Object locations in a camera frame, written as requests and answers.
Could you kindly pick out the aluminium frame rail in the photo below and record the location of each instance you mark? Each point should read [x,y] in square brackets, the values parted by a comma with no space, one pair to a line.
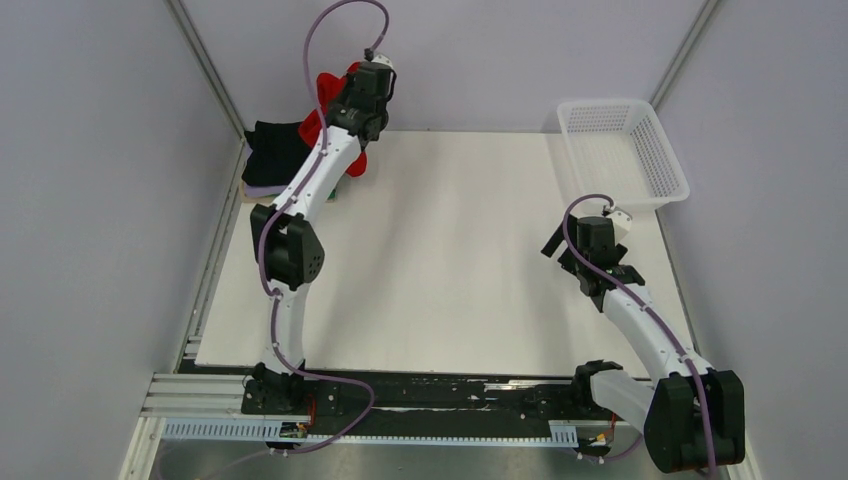
[201,396]

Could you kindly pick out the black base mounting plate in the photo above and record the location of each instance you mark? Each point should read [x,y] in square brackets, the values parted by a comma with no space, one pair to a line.
[421,405]

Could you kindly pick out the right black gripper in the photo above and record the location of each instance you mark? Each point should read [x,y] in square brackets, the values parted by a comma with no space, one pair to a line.
[553,243]

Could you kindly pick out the folded black t shirt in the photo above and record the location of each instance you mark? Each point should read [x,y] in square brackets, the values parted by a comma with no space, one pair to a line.
[275,156]

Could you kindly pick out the white plastic basket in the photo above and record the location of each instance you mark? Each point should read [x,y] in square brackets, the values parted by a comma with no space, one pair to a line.
[619,148]

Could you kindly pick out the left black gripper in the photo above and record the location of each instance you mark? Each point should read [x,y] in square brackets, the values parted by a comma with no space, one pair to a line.
[346,87]

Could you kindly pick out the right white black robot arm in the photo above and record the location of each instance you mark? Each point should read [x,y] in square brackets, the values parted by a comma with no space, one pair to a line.
[691,416]

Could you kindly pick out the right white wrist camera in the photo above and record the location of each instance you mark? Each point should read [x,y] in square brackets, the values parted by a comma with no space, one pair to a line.
[622,220]

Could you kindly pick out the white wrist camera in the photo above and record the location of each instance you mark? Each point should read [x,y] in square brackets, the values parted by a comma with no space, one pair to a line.
[383,60]
[622,220]

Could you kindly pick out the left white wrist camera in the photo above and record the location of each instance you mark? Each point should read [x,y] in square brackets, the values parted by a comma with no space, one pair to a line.
[383,60]

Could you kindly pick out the folded lavender t shirt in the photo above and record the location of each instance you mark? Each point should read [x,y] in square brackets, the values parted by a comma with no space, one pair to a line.
[260,193]

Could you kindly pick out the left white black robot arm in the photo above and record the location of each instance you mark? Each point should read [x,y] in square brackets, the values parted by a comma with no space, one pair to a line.
[328,144]

